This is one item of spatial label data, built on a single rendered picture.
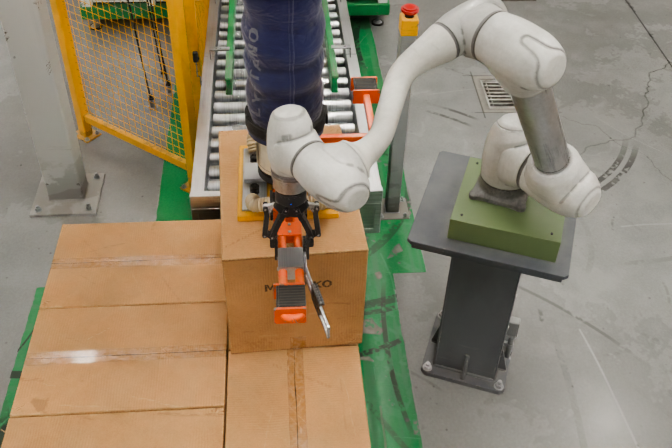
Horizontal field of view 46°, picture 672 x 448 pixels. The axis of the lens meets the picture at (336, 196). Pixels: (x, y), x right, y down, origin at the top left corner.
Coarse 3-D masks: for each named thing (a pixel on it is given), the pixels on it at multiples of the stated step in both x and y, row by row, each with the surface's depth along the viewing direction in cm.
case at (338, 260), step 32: (224, 160) 247; (224, 192) 235; (224, 224) 224; (256, 224) 225; (320, 224) 225; (352, 224) 226; (224, 256) 215; (256, 256) 215; (320, 256) 217; (352, 256) 219; (256, 288) 222; (320, 288) 226; (352, 288) 227; (256, 320) 231; (320, 320) 234; (352, 320) 236
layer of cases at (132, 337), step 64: (64, 256) 269; (128, 256) 270; (192, 256) 271; (64, 320) 248; (128, 320) 249; (192, 320) 249; (64, 384) 230; (128, 384) 230; (192, 384) 231; (256, 384) 231; (320, 384) 232
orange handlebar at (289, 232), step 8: (368, 96) 251; (368, 104) 247; (368, 112) 244; (368, 120) 241; (368, 128) 239; (320, 136) 234; (328, 136) 234; (336, 136) 234; (344, 136) 234; (352, 136) 234; (360, 136) 234; (288, 224) 203; (296, 224) 204; (280, 232) 201; (288, 232) 201; (296, 232) 201; (280, 240) 200; (288, 240) 203; (296, 240) 200; (280, 272) 191; (296, 272) 192; (280, 280) 189; (296, 280) 190; (288, 320) 181; (296, 320) 181
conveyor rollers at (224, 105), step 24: (240, 0) 417; (240, 24) 396; (336, 24) 400; (240, 48) 383; (216, 72) 361; (240, 72) 362; (216, 96) 347; (240, 96) 348; (336, 96) 352; (216, 120) 334; (240, 120) 335; (336, 120) 338; (216, 144) 320; (216, 168) 307
